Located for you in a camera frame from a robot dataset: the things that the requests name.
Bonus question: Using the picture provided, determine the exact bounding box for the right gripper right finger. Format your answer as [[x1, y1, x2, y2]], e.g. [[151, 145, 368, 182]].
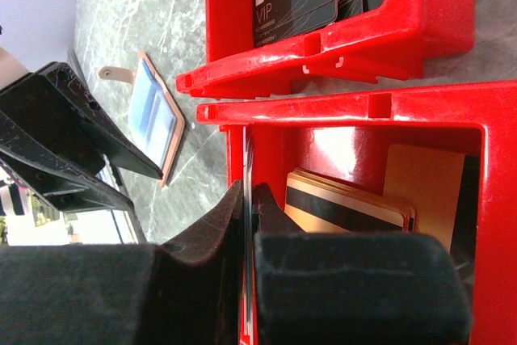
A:
[[252, 183, 472, 344]]

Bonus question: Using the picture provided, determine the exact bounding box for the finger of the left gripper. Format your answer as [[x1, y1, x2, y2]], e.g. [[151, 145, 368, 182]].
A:
[[0, 74, 135, 213], [36, 61, 163, 179]]

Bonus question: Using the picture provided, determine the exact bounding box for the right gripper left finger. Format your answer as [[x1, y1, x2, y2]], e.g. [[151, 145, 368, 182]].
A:
[[1, 181, 243, 344]]

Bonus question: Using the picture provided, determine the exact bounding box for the red bin with gold cards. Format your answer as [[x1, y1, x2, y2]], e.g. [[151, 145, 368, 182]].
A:
[[196, 80, 516, 344]]

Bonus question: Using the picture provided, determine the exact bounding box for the red bin with black cards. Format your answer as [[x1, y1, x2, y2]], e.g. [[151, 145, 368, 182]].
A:
[[176, 0, 475, 99]]

